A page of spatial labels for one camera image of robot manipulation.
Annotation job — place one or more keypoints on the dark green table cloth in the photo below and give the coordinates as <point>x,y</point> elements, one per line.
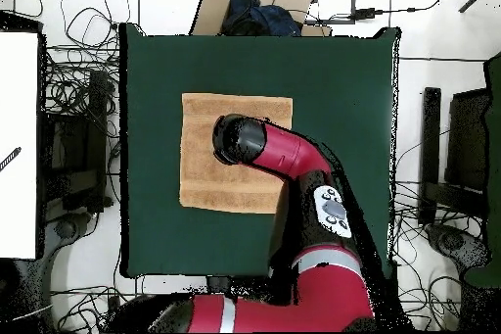
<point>156,232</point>

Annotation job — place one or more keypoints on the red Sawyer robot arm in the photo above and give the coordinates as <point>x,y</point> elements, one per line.
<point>289,153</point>

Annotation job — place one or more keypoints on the tan terry towel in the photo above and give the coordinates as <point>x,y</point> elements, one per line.
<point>203,177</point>

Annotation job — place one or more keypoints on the grey stand foot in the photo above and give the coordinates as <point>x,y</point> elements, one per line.
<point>66,229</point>
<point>454,240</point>

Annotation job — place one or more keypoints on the black stand frame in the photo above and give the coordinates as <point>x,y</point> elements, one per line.
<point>430,134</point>
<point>78,146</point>

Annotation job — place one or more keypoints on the black striped rod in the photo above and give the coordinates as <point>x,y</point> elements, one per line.
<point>9,159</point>

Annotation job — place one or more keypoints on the dark blue jeans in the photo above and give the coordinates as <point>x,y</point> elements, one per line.
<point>270,20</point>

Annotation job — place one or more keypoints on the brown cardboard box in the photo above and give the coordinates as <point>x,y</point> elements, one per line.
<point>211,12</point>

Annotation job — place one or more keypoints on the black power adapter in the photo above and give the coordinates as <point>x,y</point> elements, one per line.
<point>364,13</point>

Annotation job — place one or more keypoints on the white flat panel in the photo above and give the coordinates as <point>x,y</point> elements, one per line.
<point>19,114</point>

